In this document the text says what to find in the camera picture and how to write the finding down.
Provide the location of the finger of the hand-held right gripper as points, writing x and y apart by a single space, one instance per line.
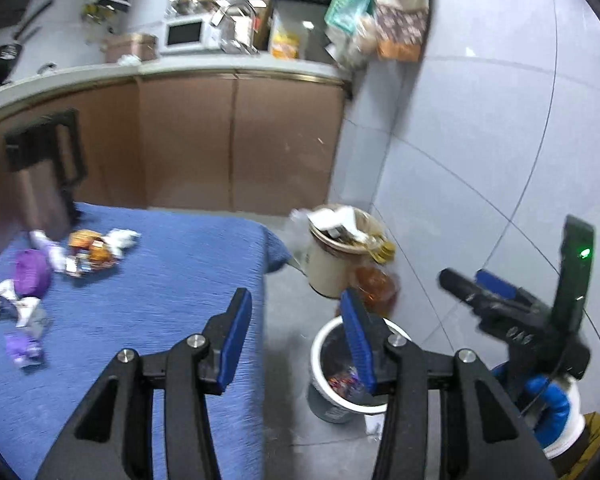
497 284
460 285

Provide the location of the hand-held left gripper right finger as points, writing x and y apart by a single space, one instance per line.
357 345

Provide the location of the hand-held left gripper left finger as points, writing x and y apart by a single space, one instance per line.
235 340

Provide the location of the white plastic trash bin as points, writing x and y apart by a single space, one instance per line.
330 360

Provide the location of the white tissue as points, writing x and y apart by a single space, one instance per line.
122 237

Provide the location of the orange snack wrapper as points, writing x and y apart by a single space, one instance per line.
87 245

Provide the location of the small colourful wrapper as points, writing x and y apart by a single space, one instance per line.
75 265

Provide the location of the grey silver wrapper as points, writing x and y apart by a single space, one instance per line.
30 312

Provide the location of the small purple wrapper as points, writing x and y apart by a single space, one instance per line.
24 350

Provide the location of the large purple wrapper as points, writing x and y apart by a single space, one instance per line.
32 272

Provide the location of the white silver wrapper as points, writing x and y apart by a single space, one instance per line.
0 302

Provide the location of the person's right forearm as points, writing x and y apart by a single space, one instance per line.
590 440

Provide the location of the person's right hand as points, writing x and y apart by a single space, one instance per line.
555 410

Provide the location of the cream bucket with waste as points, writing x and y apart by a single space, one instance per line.
330 265

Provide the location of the yellow oil bottle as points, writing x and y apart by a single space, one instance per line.
381 251

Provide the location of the blue tablecloth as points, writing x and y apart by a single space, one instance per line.
145 280

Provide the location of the clear plastic bag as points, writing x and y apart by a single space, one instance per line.
295 235

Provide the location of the brown kitchen cabinet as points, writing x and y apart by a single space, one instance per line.
205 135

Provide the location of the floral cloth bag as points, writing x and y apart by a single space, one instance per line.
402 10

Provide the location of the yellow package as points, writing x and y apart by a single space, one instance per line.
285 42

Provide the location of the white cloth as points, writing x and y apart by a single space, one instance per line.
128 59

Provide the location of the green bag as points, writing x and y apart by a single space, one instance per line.
350 2

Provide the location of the white microwave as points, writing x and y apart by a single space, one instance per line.
185 34

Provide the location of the brown box on counter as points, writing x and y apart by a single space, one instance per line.
130 47

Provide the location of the steel faucet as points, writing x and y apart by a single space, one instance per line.
237 15

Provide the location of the small steel lid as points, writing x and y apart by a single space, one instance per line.
47 68

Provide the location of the steel pot with lid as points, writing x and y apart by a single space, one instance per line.
192 5

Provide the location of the black frying pan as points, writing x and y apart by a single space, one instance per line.
0 57

